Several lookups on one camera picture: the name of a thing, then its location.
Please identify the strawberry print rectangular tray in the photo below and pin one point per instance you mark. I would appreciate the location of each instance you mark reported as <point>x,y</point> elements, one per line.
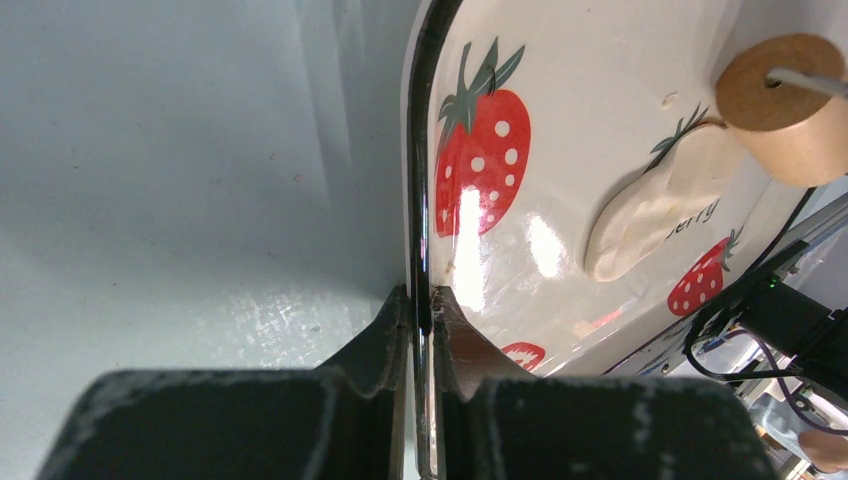
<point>523,118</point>

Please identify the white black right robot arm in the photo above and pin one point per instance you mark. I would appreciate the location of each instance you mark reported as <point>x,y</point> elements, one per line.
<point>768,310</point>

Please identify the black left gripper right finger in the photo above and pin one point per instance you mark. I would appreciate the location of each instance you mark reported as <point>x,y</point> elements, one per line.
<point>498,421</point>

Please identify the white dough piece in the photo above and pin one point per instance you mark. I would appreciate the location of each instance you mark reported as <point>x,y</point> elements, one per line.
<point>692,175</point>

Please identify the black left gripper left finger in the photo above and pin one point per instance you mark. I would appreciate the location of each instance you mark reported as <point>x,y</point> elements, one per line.
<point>343,419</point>

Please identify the wooden dough roller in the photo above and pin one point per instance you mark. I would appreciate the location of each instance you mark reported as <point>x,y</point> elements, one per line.
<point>798,136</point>

